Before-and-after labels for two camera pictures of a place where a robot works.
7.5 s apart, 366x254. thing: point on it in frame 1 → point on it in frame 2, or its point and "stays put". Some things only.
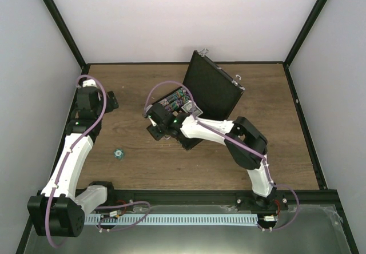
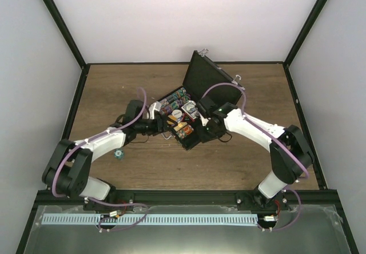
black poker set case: x=209 y=92 stays put
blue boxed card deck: x=187 y=107 stays put
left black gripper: x=110 y=107 → x=163 y=123
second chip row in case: x=178 y=103 stays put
